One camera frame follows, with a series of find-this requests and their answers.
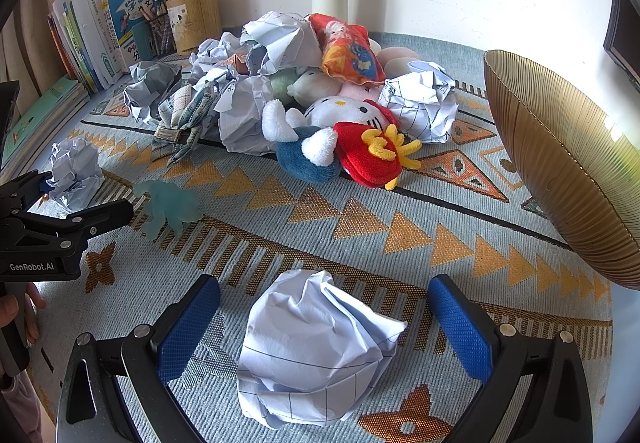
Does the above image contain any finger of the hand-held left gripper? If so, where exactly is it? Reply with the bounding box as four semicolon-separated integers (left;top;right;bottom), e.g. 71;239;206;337
0;170;54;220
15;200;134;255

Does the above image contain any orange snack packet plush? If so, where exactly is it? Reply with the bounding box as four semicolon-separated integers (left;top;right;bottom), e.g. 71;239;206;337
309;13;387;86

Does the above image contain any dango skewer plush with faces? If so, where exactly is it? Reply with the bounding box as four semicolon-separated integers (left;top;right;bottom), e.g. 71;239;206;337
269;68;346;104

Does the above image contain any patterned blue tablecloth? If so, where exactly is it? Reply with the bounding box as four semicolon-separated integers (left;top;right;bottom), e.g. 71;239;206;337
0;26;640;443

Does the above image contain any wooden pen holder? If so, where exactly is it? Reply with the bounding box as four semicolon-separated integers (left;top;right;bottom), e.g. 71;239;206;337
165;0;222;55

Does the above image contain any translucent teal hand toy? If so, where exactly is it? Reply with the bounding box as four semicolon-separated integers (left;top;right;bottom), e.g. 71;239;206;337
132;180;203;239

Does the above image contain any plain dango skewer plush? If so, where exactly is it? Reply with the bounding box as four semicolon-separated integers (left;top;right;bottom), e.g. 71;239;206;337
369;38;425;79

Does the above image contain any person's left forearm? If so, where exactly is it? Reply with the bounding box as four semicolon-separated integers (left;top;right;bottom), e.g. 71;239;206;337
0;363;56;443

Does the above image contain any plaid fabric hair bow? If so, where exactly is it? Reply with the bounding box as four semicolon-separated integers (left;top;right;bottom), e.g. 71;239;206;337
152;83;221;166

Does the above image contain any row of upright books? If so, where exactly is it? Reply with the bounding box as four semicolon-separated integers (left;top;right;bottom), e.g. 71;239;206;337
47;0;166;91

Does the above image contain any stack of green books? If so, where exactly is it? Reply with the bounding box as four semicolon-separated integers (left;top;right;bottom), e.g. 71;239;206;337
0;76;91;174

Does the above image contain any white cat plush toy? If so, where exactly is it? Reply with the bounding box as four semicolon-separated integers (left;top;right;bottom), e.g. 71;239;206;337
262;96;401;184

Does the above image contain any red fries plush toy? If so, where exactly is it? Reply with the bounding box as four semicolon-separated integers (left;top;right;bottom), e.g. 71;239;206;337
332;120;423;189

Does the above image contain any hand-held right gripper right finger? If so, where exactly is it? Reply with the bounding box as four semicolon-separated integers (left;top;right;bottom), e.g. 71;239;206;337
426;273;593;443

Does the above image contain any person's left hand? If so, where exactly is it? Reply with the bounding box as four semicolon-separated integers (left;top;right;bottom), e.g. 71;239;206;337
0;283;47;349

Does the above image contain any black mesh pen holder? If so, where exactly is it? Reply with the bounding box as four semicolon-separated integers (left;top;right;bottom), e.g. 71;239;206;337
145;13;177;58

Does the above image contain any bunch of pencils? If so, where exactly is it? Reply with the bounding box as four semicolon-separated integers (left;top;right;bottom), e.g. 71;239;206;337
137;3;168;24

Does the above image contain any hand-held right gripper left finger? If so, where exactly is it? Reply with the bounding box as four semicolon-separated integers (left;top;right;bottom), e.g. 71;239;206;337
55;273;223;443

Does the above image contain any pile of papers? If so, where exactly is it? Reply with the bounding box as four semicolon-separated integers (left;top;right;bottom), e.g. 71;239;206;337
123;10;326;156

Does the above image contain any white paper ball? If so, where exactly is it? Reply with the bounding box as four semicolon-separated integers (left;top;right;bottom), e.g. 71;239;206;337
236;269;407;430
47;138;106;213
377;60;458;144

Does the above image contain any black wall television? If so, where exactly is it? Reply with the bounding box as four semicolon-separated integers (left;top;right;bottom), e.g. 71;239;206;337
603;0;640;89

